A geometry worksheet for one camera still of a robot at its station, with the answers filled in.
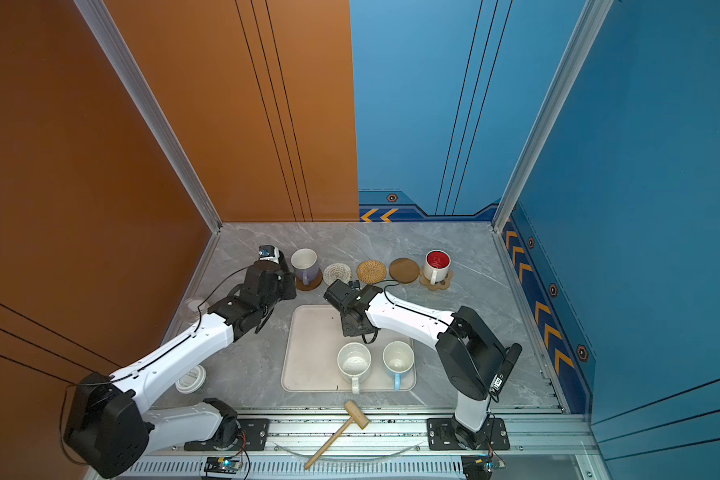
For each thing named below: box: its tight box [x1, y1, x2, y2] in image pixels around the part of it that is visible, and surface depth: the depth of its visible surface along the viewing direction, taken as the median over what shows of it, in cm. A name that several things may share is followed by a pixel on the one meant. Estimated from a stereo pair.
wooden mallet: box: [304, 400, 370, 470], surface depth 76 cm
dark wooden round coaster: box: [389, 257, 421, 284], surface depth 108 cm
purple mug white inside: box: [290, 248, 319, 286], surface depth 101 cm
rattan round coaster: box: [357, 260, 387, 285], surface depth 107 cm
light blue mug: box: [382, 340, 415, 391], surface depth 79 cm
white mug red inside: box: [423, 249, 452, 285], surface depth 101 cm
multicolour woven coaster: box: [323, 262, 352, 286], surface depth 107 cm
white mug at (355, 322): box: [341, 309, 378, 344], surface depth 62 cm
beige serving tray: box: [281, 305, 417, 393], surface depth 86 cm
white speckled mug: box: [337, 342, 372, 395], surface depth 81 cm
